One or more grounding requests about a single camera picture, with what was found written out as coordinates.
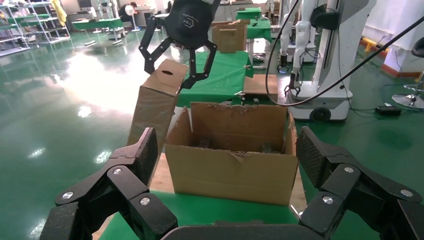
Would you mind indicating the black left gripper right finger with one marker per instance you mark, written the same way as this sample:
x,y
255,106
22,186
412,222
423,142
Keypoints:
x,y
351,195

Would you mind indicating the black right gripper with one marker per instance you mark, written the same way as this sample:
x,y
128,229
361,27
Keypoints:
x,y
190,23

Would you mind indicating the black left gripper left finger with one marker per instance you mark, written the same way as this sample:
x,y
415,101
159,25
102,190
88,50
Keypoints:
x,y
126,185

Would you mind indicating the small long cardboard box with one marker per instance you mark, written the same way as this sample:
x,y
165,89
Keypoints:
x,y
155,106

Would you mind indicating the white second robot arm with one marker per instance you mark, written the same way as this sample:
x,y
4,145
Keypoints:
x,y
286,30
303,33

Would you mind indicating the brown cardboard box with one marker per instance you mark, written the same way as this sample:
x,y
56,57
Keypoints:
x,y
241,36

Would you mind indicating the large open cardboard carton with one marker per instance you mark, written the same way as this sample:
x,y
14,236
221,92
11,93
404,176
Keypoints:
x,y
232,179

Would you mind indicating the green cloth of side table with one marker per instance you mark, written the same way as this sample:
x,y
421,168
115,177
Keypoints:
x,y
225,76

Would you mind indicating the white standing fan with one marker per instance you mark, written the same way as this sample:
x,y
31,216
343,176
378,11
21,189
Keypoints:
x,y
130,10

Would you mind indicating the seated person in black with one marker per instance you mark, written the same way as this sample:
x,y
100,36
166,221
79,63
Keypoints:
x,y
127,11

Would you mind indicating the silver binder clip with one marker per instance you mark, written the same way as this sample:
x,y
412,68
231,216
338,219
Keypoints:
x,y
240,95

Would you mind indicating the large green table cloth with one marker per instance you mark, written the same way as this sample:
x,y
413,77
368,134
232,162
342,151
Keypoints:
x,y
205,208

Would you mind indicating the green covered long table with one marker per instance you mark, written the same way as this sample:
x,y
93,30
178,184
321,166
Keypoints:
x,y
99,24

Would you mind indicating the green covered small table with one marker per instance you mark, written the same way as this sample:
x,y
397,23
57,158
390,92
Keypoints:
x,y
260,30
248,14

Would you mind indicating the black power adapter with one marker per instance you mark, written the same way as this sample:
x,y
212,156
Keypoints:
x,y
388,110

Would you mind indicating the black stool chrome base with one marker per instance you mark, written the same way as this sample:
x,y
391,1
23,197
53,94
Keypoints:
x,y
412,97

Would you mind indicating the yellow hanging garment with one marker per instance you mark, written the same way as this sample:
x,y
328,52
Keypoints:
x,y
59,11

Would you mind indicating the metal shelf rack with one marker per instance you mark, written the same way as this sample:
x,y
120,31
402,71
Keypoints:
x,y
49,26
13,33

